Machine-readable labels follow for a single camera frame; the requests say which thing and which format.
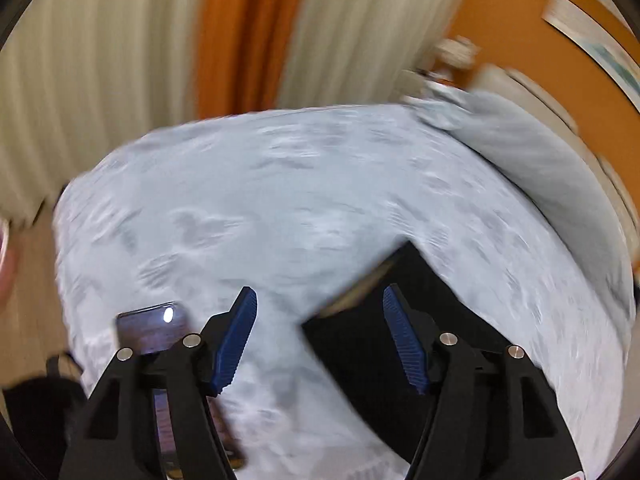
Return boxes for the black pants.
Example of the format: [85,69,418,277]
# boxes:
[300,240,508,462]

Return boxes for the smartphone with lit screen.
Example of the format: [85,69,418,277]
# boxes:
[115,301,248,478]

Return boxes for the grey butterfly bed sheet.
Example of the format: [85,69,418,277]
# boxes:
[53,105,624,479]

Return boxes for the black bag on floor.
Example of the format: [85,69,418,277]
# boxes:
[1,351,87,479]

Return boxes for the grey duvet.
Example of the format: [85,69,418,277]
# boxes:
[402,87,636,348]

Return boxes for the beige padded headboard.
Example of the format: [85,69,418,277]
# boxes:
[466,64,639,271]

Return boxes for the cream curtain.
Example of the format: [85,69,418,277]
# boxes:
[1,0,461,223]

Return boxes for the orange curtain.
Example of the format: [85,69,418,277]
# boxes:
[195,0,302,119]

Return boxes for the framed wall picture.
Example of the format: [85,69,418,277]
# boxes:
[542,0,640,110]

